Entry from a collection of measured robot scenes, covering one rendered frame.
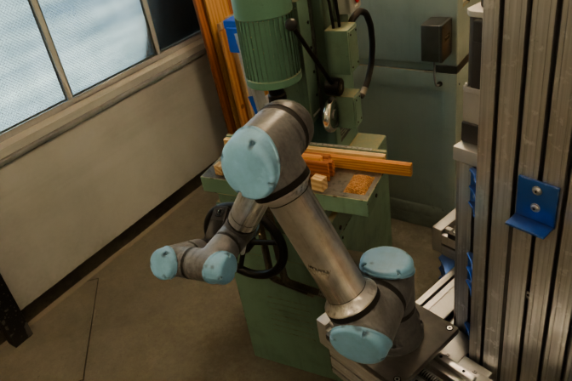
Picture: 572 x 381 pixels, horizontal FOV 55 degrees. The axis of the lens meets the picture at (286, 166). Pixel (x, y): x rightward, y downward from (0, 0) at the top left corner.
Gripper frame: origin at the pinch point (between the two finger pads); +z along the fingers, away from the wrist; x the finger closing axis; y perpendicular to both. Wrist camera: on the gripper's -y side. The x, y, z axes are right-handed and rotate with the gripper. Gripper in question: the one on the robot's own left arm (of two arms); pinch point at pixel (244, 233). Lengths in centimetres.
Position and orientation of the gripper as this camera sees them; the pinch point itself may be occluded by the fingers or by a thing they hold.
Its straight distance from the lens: 158.7
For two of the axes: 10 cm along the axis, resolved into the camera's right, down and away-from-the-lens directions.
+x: 8.7, 0.5, -4.9
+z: 4.9, -0.4, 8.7
